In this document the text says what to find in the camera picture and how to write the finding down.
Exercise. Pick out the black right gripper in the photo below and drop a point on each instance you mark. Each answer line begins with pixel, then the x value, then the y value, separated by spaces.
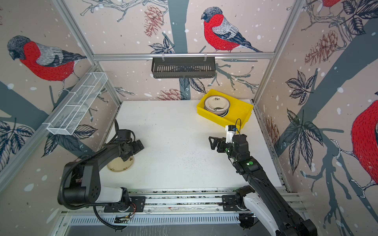
pixel 221 149

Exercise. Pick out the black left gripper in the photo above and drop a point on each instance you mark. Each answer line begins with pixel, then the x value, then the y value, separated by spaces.
pixel 138 148

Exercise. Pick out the cream yellow plate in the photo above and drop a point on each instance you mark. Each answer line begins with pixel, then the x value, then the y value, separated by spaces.
pixel 119 165

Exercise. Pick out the cream small floral plate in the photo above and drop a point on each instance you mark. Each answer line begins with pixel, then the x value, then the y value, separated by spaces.
pixel 217 104

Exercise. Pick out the white plate red characters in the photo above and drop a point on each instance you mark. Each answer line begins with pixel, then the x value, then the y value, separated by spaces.
pixel 220 114

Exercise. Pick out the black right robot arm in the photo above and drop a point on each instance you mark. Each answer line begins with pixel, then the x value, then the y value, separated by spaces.
pixel 260 196

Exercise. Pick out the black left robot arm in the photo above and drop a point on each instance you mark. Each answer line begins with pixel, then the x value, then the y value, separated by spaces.
pixel 80 183

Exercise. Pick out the yellow plastic bin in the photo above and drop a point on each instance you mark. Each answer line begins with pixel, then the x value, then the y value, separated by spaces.
pixel 239 110

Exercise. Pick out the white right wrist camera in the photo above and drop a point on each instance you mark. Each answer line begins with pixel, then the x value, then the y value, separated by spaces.
pixel 231 130

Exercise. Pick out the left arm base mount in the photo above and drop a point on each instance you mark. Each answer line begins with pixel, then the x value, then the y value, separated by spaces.
pixel 127 204

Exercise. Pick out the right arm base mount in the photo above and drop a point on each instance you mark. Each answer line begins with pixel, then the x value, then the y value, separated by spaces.
pixel 236 202

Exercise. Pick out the black hanging wall basket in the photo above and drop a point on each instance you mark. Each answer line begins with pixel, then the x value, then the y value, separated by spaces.
pixel 183 67

